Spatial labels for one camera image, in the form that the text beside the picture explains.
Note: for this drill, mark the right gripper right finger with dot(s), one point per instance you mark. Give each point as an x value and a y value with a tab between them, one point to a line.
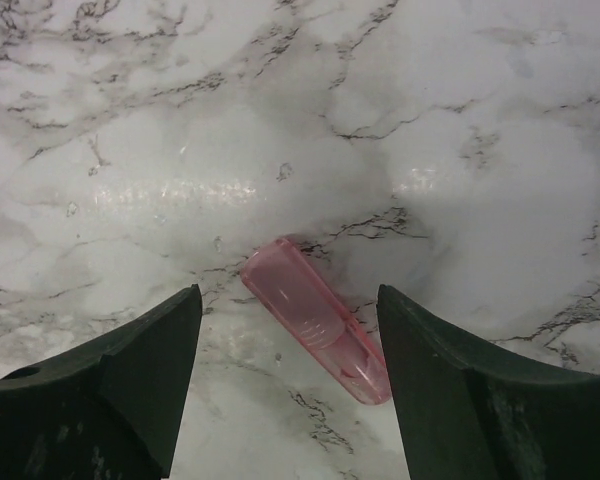
468	409

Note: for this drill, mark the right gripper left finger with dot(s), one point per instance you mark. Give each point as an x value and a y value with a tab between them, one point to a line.
110	408

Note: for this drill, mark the pink eraser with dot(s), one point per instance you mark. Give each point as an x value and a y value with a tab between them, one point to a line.
289	287

